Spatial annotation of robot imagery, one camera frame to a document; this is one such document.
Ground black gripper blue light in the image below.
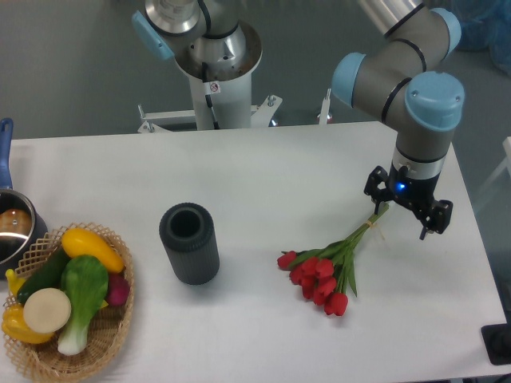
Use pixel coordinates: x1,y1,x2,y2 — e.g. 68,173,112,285
363,160,454,240

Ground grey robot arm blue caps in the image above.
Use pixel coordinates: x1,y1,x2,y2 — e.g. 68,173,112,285
132,1,465,234

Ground red tulip bouquet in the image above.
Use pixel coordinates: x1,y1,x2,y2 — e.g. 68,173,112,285
276,203,389,317

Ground black device at table edge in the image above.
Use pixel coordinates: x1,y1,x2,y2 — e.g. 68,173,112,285
481,324,510,365

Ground blue plastic bag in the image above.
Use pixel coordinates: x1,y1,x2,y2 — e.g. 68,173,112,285
452,1,510,76

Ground dark grey ribbed vase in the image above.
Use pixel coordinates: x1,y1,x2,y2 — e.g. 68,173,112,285
159,202,220,285

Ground red radish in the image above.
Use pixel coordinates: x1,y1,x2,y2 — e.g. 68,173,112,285
105,274,130,306

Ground green bok choy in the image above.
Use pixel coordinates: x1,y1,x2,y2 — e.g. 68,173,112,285
57,255,109,356

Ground yellow squash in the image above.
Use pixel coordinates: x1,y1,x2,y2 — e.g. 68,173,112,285
61,227,125,274

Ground dark green cucumber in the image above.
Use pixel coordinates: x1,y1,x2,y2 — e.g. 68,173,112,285
16,247,70,305

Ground woven wicker basket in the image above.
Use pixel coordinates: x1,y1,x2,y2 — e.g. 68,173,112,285
1,223,135,382

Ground yellow banana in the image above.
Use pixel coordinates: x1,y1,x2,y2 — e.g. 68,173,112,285
5,269,26,297

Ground yellow bell pepper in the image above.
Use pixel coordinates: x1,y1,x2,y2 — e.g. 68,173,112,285
2,304,54,345

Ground white frame at right edge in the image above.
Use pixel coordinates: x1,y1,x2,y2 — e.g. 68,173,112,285
478,136,511,194

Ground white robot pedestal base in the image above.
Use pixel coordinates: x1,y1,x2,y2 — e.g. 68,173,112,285
137,19,336,134

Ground blue handled saucepan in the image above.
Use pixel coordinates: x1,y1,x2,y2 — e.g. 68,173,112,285
1,118,47,280

